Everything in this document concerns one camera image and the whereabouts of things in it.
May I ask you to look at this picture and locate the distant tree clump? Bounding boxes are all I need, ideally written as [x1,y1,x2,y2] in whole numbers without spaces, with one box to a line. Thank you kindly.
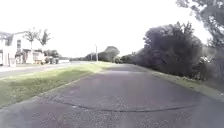
[84,45,121,63]

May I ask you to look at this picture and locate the utility pole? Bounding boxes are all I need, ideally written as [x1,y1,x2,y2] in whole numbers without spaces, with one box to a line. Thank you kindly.
[94,43,100,63]

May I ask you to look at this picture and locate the grey asphalt path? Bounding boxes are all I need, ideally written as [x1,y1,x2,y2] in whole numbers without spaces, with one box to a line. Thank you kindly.
[0,63,224,128]

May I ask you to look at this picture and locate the tall dense bushes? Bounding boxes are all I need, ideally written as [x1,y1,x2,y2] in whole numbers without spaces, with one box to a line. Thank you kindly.
[120,0,224,81]

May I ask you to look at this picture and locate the palm tree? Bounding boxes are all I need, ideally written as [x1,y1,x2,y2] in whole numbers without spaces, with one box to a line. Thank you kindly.
[37,29,53,51]
[23,27,40,52]

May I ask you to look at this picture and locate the grass strip beside bushes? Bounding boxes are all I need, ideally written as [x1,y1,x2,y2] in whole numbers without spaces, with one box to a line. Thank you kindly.
[133,63,224,101]

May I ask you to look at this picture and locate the grass verge strip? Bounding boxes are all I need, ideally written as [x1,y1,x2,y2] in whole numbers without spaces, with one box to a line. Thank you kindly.
[0,61,114,108]

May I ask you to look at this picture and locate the grey road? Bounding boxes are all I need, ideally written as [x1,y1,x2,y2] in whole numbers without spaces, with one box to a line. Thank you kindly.
[0,61,91,80]

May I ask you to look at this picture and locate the white two-storey building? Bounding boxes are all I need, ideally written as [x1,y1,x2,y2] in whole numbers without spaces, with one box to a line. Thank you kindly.
[0,31,47,67]

